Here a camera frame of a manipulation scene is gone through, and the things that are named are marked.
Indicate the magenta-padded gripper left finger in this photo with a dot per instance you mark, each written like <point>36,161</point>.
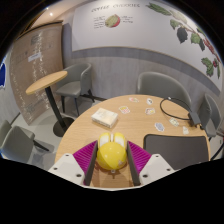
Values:
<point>68,165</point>

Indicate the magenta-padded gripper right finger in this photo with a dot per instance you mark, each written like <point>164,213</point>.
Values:
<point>155,166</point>

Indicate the yellow computer mouse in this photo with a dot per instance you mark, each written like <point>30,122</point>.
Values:
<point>111,155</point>

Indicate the small blue printed sticker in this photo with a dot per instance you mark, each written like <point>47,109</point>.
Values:
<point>159,126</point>

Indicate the grey upholstered chair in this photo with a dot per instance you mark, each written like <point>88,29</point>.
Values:
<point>78,76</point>
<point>18,145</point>
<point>208,113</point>
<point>160,85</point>
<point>4,130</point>

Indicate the small white box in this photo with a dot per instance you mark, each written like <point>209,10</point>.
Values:
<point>104,117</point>

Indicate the small black hub box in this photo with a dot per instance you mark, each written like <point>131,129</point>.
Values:
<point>194,118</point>

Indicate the round wooden side table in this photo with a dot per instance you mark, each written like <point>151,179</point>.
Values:
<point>46,81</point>

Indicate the recessed ceiling lights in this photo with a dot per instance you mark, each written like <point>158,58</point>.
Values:
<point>51,14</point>

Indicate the brown wall board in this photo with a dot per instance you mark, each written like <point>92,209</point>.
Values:
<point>36,66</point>

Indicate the white plant wall mural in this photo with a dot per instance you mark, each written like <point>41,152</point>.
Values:
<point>140,36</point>

